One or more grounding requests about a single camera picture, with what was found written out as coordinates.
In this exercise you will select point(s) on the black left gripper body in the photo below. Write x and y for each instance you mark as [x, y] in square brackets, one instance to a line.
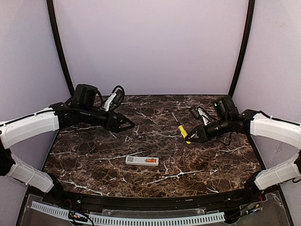
[112, 122]

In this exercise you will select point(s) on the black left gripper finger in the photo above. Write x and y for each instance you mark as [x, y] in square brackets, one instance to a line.
[121, 128]
[124, 121]

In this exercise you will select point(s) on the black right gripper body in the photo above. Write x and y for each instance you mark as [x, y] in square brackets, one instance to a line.
[206, 132]

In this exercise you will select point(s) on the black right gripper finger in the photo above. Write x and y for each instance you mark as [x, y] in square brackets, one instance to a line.
[199, 128]
[196, 137]

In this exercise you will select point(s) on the yellow handled screwdriver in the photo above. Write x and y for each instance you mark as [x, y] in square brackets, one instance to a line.
[180, 126]

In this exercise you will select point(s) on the white remote control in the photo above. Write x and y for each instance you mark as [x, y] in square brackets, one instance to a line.
[140, 161]

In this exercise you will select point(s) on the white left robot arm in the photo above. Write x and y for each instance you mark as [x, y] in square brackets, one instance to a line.
[79, 108]

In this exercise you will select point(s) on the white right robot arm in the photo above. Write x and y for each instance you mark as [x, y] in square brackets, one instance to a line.
[257, 123]

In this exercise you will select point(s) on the orange battery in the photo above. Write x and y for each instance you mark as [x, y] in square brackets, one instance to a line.
[151, 160]

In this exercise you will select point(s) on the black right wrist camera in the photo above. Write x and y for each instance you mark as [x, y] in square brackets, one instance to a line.
[199, 113]

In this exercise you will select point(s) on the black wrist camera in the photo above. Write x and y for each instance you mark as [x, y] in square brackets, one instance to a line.
[115, 99]
[199, 113]

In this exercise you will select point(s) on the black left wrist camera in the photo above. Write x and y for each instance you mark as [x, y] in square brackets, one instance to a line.
[115, 99]

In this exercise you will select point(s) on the black front table rail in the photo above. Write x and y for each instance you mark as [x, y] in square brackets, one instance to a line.
[219, 201]

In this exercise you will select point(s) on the white slotted cable duct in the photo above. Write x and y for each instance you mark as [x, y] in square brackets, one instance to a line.
[129, 218]

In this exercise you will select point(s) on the black right frame post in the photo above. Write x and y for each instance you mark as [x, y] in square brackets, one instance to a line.
[243, 47]

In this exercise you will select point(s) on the black frame post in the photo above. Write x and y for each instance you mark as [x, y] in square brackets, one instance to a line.
[243, 47]
[58, 45]

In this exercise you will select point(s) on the black left frame post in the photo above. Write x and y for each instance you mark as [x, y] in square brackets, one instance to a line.
[58, 45]

